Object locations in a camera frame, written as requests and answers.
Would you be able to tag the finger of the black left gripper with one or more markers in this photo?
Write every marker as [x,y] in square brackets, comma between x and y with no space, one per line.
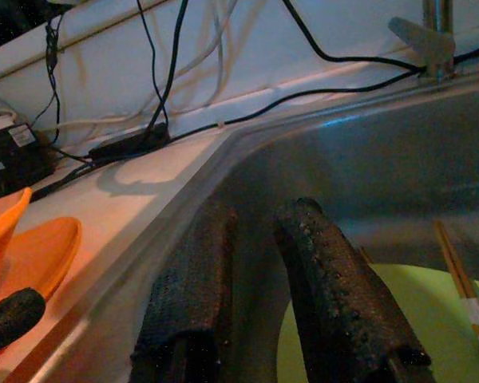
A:
[12,319]

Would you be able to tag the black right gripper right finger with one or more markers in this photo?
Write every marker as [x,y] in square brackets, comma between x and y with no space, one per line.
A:
[343,299]

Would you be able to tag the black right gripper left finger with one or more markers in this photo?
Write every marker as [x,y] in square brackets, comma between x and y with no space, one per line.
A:
[187,299]

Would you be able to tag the orange square bowl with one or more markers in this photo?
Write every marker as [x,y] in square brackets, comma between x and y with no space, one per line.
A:
[0,223]

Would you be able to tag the wooden chopstick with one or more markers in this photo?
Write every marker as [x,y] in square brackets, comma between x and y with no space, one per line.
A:
[463,275]
[453,263]

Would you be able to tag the orange plate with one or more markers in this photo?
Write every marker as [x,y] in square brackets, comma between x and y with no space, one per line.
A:
[44,255]

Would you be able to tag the green plate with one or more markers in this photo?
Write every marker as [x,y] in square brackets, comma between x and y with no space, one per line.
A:
[423,319]

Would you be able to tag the stainless steel sink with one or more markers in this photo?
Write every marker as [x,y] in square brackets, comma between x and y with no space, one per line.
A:
[363,159]

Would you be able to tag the black labelled electronics box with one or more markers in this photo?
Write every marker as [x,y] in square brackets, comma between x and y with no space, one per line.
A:
[12,159]

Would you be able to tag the black power adapter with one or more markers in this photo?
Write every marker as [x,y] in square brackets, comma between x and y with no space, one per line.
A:
[131,143]

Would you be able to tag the chrome faucet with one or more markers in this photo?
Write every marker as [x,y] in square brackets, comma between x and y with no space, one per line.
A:
[427,44]

